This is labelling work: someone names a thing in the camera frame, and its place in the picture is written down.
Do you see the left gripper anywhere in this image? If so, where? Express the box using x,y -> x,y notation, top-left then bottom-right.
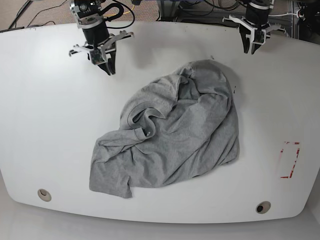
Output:
222,9 -> 287,55

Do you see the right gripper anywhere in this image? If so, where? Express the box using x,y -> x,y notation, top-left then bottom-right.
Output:
68,22 -> 134,76

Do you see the grey t-shirt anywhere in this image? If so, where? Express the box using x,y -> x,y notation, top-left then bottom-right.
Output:
89,59 -> 240,199

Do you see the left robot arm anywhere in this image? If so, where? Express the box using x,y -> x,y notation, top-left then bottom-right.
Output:
222,0 -> 287,55

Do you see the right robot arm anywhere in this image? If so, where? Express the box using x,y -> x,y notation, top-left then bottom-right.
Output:
68,0 -> 134,76

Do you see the red tape rectangle marking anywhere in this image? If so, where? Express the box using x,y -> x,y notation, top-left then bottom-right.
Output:
276,141 -> 301,179

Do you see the left table grommet hole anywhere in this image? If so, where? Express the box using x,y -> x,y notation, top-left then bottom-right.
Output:
37,189 -> 52,202

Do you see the table grommet hole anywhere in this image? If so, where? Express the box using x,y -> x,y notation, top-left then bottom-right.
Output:
255,201 -> 271,215
37,189 -> 52,202

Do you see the right table grommet hole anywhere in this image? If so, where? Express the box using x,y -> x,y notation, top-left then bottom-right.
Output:
255,201 -> 271,215

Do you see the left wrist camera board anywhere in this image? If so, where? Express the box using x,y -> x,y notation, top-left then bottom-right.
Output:
254,29 -> 267,45

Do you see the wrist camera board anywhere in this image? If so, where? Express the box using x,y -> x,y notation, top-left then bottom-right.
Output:
89,49 -> 105,65
254,29 -> 267,45

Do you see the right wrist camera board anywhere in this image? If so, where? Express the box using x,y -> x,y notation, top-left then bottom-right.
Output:
89,49 -> 105,65

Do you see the white cable on floor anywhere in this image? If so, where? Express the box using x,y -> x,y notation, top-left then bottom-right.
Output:
268,10 -> 300,18

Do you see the yellow cable on floor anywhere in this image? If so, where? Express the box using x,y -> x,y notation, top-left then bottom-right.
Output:
104,3 -> 138,20

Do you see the aluminium frame stand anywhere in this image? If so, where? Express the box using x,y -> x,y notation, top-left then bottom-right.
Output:
156,0 -> 197,22

